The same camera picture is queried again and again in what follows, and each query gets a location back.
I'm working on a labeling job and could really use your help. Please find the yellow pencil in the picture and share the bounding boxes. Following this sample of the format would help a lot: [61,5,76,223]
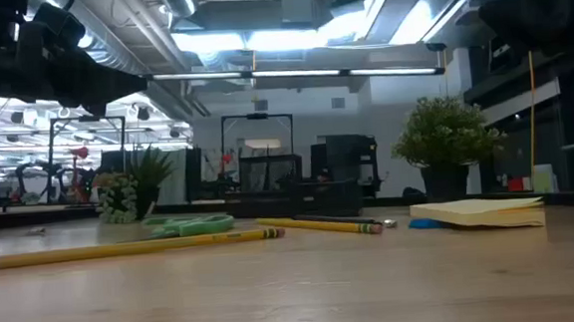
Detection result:
[255,210,385,242]
[0,226,288,271]

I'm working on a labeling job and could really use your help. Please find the green-handled scissors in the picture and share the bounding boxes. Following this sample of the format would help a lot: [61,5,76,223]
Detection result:
[140,211,237,242]

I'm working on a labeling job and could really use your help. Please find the yellow sticky note pad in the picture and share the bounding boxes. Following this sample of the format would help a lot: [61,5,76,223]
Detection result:
[409,193,547,235]

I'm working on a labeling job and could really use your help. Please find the blue eraser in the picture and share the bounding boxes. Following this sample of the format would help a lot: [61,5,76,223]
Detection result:
[408,215,446,232]

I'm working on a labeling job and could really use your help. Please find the black pen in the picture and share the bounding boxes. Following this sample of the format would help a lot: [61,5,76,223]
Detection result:
[292,208,384,230]

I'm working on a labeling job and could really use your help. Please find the black mesh desk organizer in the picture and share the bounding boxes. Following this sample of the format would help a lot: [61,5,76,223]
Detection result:
[221,149,366,224]

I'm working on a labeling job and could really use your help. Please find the succulent plant in dark pot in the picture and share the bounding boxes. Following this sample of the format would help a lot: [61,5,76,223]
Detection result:
[90,143,179,226]

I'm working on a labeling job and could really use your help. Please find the bushy plant in black pot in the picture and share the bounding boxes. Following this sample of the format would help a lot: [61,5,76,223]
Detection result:
[387,91,512,206]

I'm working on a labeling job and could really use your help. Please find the pale green box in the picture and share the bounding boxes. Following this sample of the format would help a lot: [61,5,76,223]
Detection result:
[531,162,556,194]

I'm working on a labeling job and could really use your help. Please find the long ceiling light strip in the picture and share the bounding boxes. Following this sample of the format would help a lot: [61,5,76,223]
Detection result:
[149,56,446,94]

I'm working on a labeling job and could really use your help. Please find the black cabinet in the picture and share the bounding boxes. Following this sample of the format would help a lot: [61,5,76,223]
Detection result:
[309,132,384,202]

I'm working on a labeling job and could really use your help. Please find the background black robot station frame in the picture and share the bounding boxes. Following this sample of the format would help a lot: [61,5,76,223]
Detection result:
[44,112,132,204]

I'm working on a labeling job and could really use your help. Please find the yellow power cable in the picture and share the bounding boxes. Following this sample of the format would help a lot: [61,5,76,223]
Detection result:
[520,0,542,183]

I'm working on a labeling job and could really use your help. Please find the black aluminium table frame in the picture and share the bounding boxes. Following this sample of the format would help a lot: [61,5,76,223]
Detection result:
[0,171,574,245]

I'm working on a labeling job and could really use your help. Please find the background black frame with camera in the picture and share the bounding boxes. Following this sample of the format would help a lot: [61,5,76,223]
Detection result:
[218,110,297,161]

